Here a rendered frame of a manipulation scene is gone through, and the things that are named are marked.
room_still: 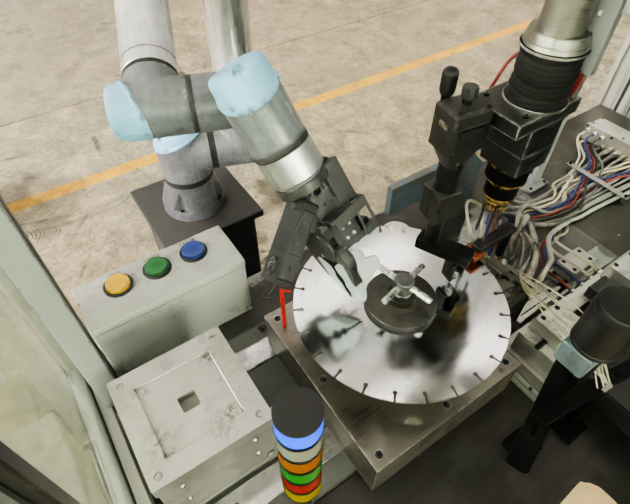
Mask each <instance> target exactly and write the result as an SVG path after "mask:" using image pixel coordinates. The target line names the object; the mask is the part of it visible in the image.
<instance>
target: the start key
mask: <svg viewBox="0 0 630 504"><path fill-rule="evenodd" d="M168 267H169V265H168V262H167V260H166V259H165V258H163V257H153V258H151V259H149V260H148V261H147V262H146V263H145V266H144V268H145V271H146V273H147V274H148V275H149V276H159V275H162V274H163V273H165V272H166V271H167V269H168Z"/></svg>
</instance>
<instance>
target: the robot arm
mask: <svg viewBox="0 0 630 504"><path fill-rule="evenodd" d="M201 4H202V10H203V16H204V22H205V28H206V34H207V40H208V46H209V52H210V58H211V64H212V70H213V72H206V73H197V74H187V75H179V71H178V64H177V58H176V51H175V45H174V38H173V31H172V25H171V18H170V12H169V5H168V0H114V7H115V17H116V28H117V39H118V49H119V60H120V71H121V79H122V81H117V82H116V83H111V84H107V85H106V86H105V87H104V92H103V100H104V106H105V111H106V115H107V118H108V122H109V124H110V127H111V129H112V131H113V133H114V135H115V136H116V137H117V138H118V139H119V140H121V141H145V140H149V141H152V140H153V148H154V150H155V152H156V155H157V158H158V161H159V165H160V168H161V171H162V175H163V178H164V188H163V204H164V207H165V210H166V212H167V213H168V214H169V215H170V216H171V217H173V218H175V219H177V220H180V221H186V222H194V221H200V220H204V219H207V218H209V217H211V216H213V215H215V214H216V213H218V212H219V211H220V210H221V209H222V207H223V206H224V204H225V201H226V195H225V190H224V187H223V185H222V183H221V182H220V180H219V179H218V177H217V176H216V174H215V173H214V171H213V168H220V167H226V166H233V165H240V164H247V163H256V164H257V166H258V168H259V169H260V171H261V172H262V174H263V175H264V177H265V178H266V180H267V182H268V183H269V185H270V186H271V188H272V189H273V190H275V192H276V193H277V195H278V196H279V198H280V199H281V201H283V202H286V205H285V208H284V211H283V214H282V216H281V219H280V222H279V225H278V228H277V231H276V234H275V236H274V239H273V242H272V245H271V248H270V251H269V254H268V257H267V259H266V262H265V265H264V268H263V271H262V274H261V275H262V277H263V278H264V279H266V280H268V281H270V282H272V283H275V284H278V285H281V286H284V287H289V286H291V285H292V283H293V281H294V278H295V275H296V272H297V269H298V266H299V263H300V260H301V257H302V255H303V252H304V249H305V246H307V247H308V249H309V251H310V252H311V254H312V255H313V257H314V258H315V259H316V261H317V262H318V263H319V264H320V265H321V267H322V268H323V269H324V270H325V271H326V273H327V274H328V275H329V276H330V277H331V278H332V279H333V280H334V281H335V282H336V283H337V284H338V285H339V286H340V287H341V288H342V289H343V290H344V291H345V292H346V293H347V294H348V295H349V296H350V297H352V298H354V299H356V300H359V301H361V302H365V301H366V299H367V292H366V286H367V284H368V282H369V281H370V279H371V278H372V276H373V275H374V273H375V272H376V270H377V269H378V267H379V265H380V260H379V258H378V256H377V255H371V256H368V257H364V254H363V252H362V251H361V250H357V249H350V250H348V249H349V248H350V247H351V246H353V245H354V244H355V243H358V242H359V241H360V240H361V239H362V238H363V237H364V236H365V235H369V234H370V233H372V232H373V231H374V230H375V229H376V228H377V227H378V226H379V225H380V224H379V222H378V220H377V219H376V217H375V215H374V213H373V211H372V209H371V207H370V205H369V203H368V202H367V200H366V198H365V196H364V194H358V193H356V192H355V191H354V189H353V187H352V185H351V183H350V181H349V180H348V178H347V176H346V174H345V172H344V170H343V168H342V167H341V165H340V163H339V161H338V159H337V157H336V156H331V157H330V158H328V157H326V156H324V155H321V154H320V152H319V150H318V148H317V146H316V145H315V143H314V141H313V139H312V137H311V135H310V134H309V132H308V131H307V129H306V127H305V125H304V123H303V122H302V120H301V118H300V116H299V114H298V113H297V111H296V109H295V107H294V105H293V104H292V102H291V100H290V98H289V96H288V95H287V93H286V91H285V89H284V87H283V86H282V84H281V82H280V79H279V75H278V73H277V71H276V70H275V69H274V68H273V67H272V66H271V65H270V63H269V61H268V60H267V58H266V57H265V55H264V54H263V53H262V52H260V51H257V50H254V51H253V48H252V38H251V29H250V19H249V9H248V0H201ZM356 198H357V199H356ZM355 199H356V200H355ZM352 200H355V201H353V202H352ZM365 205H366V207H367V209H368V211H369V213H370V215H371V216H372V218H373V220H372V221H371V222H370V223H369V224H368V225H367V226H366V224H367V223H368V222H369V219H368V217H367V216H366V215H365V216H364V215H360V214H359V212H361V211H360V210H361V209H362V208H363V207H364V206H365Z"/></svg>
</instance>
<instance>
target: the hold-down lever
mask: <svg viewBox="0 0 630 504"><path fill-rule="evenodd" d="M459 74H460V71H459V69H458V68H457V67H455V66H452V65H450V66H447V67H445V68H444V69H443V71H442V76H441V81H440V85H439V92H440V95H441V97H440V100H442V99H445V98H449V97H451V96H452V95H453V94H454V93H455V90H456V87H457V82H458V78H459Z"/></svg>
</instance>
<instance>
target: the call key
mask: <svg viewBox="0 0 630 504"><path fill-rule="evenodd" d="M129 286H130V280H129V278H128V276H126V275H125V274H114V275H112V276H110V277H109V278H108V279H107V280H106V282H105V288H106V290H107V292H108V293H110V294H120V293H122V292H124V291H126V290H127V289H128V288H129Z"/></svg>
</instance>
